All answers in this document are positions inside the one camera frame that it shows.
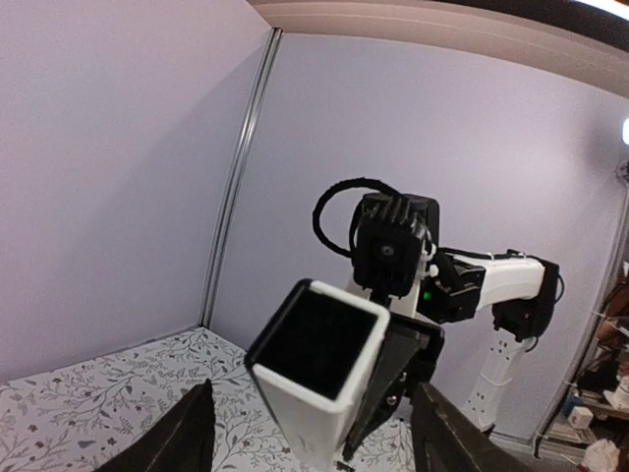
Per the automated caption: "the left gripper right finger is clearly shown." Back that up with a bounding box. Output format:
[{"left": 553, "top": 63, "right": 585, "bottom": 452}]
[{"left": 411, "top": 383, "right": 531, "bottom": 472}]

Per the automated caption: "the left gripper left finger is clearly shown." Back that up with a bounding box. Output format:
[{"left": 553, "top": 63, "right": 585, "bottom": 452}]
[{"left": 105, "top": 381, "right": 215, "bottom": 471}]

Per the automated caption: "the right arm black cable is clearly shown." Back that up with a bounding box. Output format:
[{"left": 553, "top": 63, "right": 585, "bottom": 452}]
[{"left": 312, "top": 177, "right": 399, "bottom": 257}]

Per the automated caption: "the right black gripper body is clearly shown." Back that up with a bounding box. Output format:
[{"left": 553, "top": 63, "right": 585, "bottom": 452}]
[{"left": 389, "top": 314, "right": 445, "bottom": 393}]

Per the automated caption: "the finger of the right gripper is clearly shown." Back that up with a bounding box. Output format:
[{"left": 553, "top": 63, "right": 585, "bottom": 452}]
[{"left": 342, "top": 328, "right": 413, "bottom": 460}]

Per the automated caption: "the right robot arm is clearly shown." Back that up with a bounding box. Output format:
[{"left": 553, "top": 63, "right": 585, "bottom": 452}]
[{"left": 343, "top": 193, "right": 563, "bottom": 471}]

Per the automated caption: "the white remote control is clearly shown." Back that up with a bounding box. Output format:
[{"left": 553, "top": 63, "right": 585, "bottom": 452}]
[{"left": 245, "top": 279, "right": 390, "bottom": 471}]

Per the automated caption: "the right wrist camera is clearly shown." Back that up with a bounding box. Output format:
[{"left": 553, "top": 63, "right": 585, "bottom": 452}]
[{"left": 350, "top": 193, "right": 440, "bottom": 306}]

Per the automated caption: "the floral patterned table mat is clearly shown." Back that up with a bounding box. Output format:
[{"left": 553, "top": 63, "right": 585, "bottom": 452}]
[{"left": 0, "top": 326, "right": 414, "bottom": 472}]

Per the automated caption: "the right aluminium frame post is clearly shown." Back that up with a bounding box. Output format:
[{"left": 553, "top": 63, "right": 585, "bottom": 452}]
[{"left": 199, "top": 28, "right": 283, "bottom": 328}]

